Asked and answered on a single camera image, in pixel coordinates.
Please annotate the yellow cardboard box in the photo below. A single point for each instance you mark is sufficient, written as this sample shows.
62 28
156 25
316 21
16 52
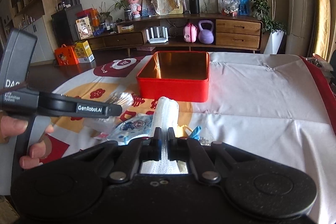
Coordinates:
83 52

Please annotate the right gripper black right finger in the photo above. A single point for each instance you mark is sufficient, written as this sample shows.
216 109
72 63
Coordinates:
177 147

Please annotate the orange gift bag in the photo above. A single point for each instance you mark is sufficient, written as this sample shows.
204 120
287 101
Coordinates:
65 56

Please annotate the black side cabinet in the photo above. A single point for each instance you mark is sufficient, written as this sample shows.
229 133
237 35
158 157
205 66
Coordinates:
64 21

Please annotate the blue cartoon face mask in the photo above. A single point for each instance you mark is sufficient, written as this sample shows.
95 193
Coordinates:
136 127

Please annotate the person left hand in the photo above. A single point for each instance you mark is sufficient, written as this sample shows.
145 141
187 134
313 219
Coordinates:
25 156

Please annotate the snack box with picture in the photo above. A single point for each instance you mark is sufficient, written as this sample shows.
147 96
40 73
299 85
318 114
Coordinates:
84 28

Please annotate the white plant pot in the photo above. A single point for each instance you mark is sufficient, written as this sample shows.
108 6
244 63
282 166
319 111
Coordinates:
274 42

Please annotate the small potted plant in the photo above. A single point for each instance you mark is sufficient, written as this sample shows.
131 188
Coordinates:
123 5

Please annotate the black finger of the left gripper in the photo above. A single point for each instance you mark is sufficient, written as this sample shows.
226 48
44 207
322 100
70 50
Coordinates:
56 105

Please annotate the white wifi router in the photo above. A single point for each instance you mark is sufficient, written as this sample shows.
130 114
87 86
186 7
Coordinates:
157 35

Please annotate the clear plastic bag of items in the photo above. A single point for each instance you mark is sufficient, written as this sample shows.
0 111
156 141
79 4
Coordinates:
230 7

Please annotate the yellow curtain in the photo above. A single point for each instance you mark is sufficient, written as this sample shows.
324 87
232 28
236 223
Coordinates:
323 34

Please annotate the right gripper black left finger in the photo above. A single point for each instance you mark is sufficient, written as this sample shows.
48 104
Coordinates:
152 146

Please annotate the blue bottle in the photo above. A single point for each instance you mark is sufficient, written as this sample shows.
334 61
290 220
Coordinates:
243 8

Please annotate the black cylinder speaker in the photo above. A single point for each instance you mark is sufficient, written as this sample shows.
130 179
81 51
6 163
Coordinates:
194 6

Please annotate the red metal tin box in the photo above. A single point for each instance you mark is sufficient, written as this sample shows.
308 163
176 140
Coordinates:
177 75

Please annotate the wooden wall shelf cabinet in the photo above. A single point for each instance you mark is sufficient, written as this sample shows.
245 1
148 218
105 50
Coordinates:
34 17

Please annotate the pink plush doll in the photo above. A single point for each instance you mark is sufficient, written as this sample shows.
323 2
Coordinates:
135 8

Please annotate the purple kettlebell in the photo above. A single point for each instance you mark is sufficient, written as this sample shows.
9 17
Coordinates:
206 36

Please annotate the wooden TV cabinet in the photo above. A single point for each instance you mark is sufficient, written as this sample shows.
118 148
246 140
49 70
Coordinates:
233 33

